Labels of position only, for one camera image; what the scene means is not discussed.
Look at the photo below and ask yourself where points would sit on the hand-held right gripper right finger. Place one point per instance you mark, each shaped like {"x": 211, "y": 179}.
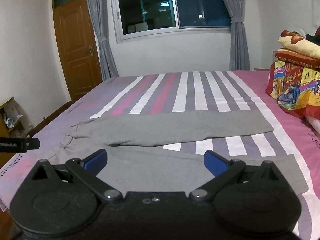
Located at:
{"x": 215, "y": 165}

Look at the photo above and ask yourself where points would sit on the sliding glass window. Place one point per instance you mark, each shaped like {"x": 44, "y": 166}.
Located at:
{"x": 150, "y": 7}

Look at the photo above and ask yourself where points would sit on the white pink folded bedding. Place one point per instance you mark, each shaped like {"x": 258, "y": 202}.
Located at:
{"x": 313, "y": 127}

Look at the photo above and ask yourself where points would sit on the yellow folded blanket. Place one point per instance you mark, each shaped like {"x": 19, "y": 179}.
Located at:
{"x": 300, "y": 43}

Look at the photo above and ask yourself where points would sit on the black cloth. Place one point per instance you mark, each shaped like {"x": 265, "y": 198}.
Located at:
{"x": 313, "y": 36}

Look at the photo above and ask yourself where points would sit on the colourful patterned folded quilt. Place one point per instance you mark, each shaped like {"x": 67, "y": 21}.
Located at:
{"x": 292, "y": 87}

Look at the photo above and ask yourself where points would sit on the brown wooden door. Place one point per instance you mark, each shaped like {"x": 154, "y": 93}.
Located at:
{"x": 75, "y": 55}

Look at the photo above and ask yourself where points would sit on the grey pants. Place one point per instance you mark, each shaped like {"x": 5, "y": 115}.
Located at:
{"x": 162, "y": 130}

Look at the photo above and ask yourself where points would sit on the striped pink grey bed sheet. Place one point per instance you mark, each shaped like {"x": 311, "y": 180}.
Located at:
{"x": 185, "y": 92}

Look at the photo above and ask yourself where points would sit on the grey curtain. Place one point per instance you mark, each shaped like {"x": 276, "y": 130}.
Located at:
{"x": 101, "y": 30}
{"x": 237, "y": 30}

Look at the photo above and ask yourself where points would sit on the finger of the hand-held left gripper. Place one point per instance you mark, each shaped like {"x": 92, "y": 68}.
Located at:
{"x": 32, "y": 144}

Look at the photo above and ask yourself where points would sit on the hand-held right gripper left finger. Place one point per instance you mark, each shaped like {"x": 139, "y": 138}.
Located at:
{"x": 96, "y": 159}

